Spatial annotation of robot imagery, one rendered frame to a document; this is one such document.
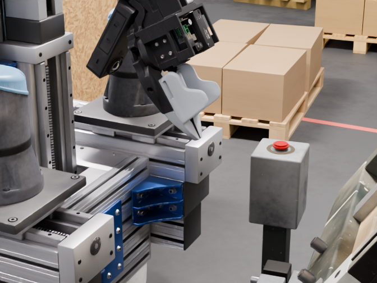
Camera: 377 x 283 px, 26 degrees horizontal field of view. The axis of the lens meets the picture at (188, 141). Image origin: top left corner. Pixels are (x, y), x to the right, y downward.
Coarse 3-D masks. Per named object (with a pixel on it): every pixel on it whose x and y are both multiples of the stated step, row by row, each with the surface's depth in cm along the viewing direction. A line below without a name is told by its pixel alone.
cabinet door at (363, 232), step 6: (372, 210) 167; (366, 216) 168; (372, 216) 163; (366, 222) 164; (372, 222) 159; (360, 228) 166; (366, 228) 161; (372, 228) 157; (360, 234) 162; (366, 234) 157; (360, 240) 158; (354, 246) 160
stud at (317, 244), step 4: (312, 240) 166; (316, 240) 165; (320, 240) 165; (312, 244) 165; (316, 244) 165; (320, 244) 165; (324, 244) 165; (316, 248) 165; (320, 248) 165; (324, 248) 165; (320, 252) 165
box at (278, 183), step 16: (304, 144) 198; (256, 160) 192; (272, 160) 190; (288, 160) 189; (304, 160) 193; (256, 176) 193; (272, 176) 192; (288, 176) 191; (304, 176) 196; (256, 192) 195; (272, 192) 194; (288, 192) 192; (304, 192) 199; (256, 208) 196; (272, 208) 195; (288, 208) 194; (304, 208) 203; (272, 224) 197; (288, 224) 195
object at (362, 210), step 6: (372, 192) 168; (366, 198) 169; (372, 198) 166; (360, 204) 170; (366, 204) 167; (372, 204) 167; (360, 210) 168; (366, 210) 168; (354, 216) 169; (360, 216) 169
